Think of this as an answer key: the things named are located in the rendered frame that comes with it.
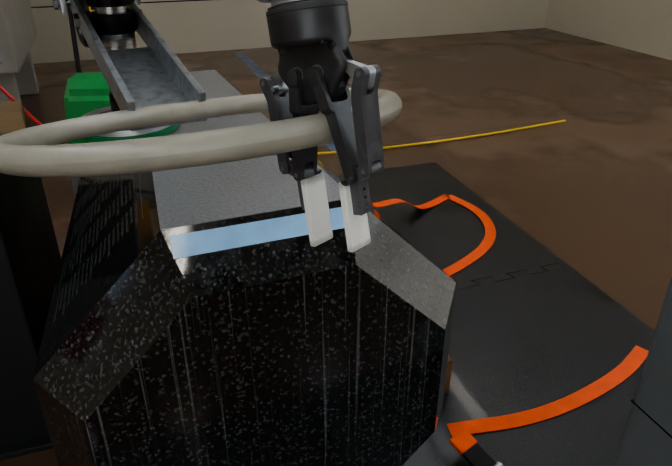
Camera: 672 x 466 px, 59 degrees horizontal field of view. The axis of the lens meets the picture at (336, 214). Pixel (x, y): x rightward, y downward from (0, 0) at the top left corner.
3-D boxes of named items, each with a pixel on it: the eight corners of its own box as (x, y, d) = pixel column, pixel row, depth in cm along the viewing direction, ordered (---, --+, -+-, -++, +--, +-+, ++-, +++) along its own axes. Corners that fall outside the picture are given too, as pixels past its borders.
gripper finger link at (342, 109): (331, 65, 57) (342, 60, 56) (367, 176, 58) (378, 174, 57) (303, 70, 54) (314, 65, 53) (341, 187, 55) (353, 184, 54)
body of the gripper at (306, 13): (367, -9, 54) (379, 94, 56) (300, 5, 59) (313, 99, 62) (312, -7, 48) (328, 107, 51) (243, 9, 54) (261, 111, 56)
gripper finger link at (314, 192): (305, 180, 59) (299, 180, 59) (315, 247, 60) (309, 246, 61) (324, 173, 61) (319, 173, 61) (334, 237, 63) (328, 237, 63)
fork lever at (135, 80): (53, 9, 140) (49, -13, 137) (137, 3, 148) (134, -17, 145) (106, 135, 90) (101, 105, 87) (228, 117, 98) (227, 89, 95)
